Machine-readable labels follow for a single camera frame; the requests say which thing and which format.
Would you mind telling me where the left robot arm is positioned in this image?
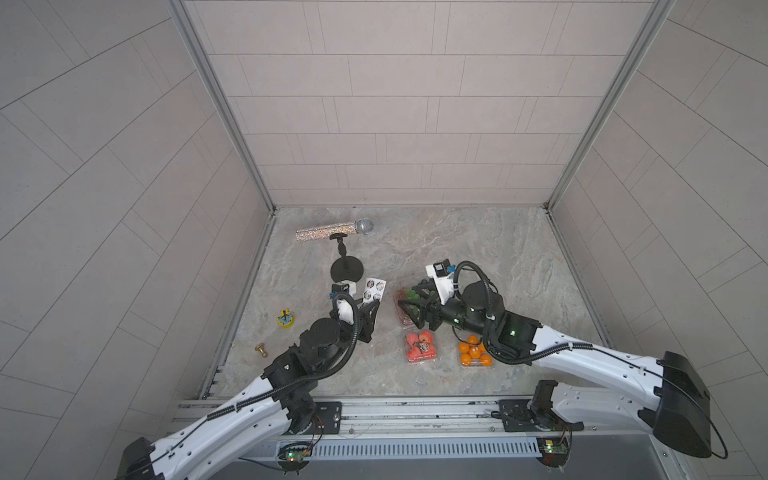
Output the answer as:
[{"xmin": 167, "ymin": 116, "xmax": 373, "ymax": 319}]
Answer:
[{"xmin": 116, "ymin": 292, "xmax": 381, "ymax": 479}]

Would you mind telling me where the glitter microphone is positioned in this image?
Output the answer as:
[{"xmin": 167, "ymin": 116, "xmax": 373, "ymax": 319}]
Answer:
[{"xmin": 296, "ymin": 218, "xmax": 374, "ymax": 241}]

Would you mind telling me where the right circuit board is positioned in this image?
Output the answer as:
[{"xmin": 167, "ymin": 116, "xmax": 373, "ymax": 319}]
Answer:
[{"xmin": 537, "ymin": 437, "xmax": 571, "ymax": 468}]

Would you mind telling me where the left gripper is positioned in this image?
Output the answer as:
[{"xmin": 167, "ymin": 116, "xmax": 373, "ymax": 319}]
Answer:
[{"xmin": 313, "ymin": 296, "xmax": 381, "ymax": 375}]

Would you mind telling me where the fruit sticker sheet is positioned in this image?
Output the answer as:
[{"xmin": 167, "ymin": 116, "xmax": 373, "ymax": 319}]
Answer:
[{"xmin": 363, "ymin": 278, "xmax": 387, "ymax": 304}]

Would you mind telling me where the circuit board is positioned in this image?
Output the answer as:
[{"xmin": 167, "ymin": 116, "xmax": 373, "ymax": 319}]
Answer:
[
  {"xmin": 276, "ymin": 442, "xmax": 312, "ymax": 472},
  {"xmin": 537, "ymin": 437, "xmax": 571, "ymax": 468}
]

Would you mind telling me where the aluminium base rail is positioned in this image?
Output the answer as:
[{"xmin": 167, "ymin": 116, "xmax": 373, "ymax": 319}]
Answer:
[{"xmin": 164, "ymin": 392, "xmax": 670, "ymax": 442}]

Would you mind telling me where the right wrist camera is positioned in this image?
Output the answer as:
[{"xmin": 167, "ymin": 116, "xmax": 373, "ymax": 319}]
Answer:
[{"xmin": 425, "ymin": 259, "xmax": 456, "ymax": 305}]

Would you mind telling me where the clear grape box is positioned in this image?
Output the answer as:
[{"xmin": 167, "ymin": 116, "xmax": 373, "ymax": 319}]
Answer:
[{"xmin": 395, "ymin": 288, "xmax": 424, "ymax": 327}]

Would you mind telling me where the left circuit board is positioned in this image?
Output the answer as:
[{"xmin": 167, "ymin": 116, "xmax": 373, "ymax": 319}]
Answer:
[{"xmin": 276, "ymin": 442, "xmax": 312, "ymax": 472}]

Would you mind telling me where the small brass piece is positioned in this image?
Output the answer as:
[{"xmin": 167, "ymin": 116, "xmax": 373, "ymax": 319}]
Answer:
[{"xmin": 254, "ymin": 343, "xmax": 268, "ymax": 358}]

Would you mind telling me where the black microphone stand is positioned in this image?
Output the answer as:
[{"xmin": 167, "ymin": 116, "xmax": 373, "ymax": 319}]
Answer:
[{"xmin": 329, "ymin": 232, "xmax": 364, "ymax": 283}]

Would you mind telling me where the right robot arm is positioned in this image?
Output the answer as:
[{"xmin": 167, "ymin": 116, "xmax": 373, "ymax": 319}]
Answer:
[{"xmin": 397, "ymin": 261, "xmax": 728, "ymax": 460}]

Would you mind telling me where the orange fruit box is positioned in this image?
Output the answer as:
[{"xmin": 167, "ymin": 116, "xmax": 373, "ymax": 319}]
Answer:
[{"xmin": 457, "ymin": 335, "xmax": 493, "ymax": 368}]

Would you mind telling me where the yellow toy piece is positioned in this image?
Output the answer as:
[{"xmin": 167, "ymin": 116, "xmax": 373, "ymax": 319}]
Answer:
[{"xmin": 276, "ymin": 309, "xmax": 295, "ymax": 328}]

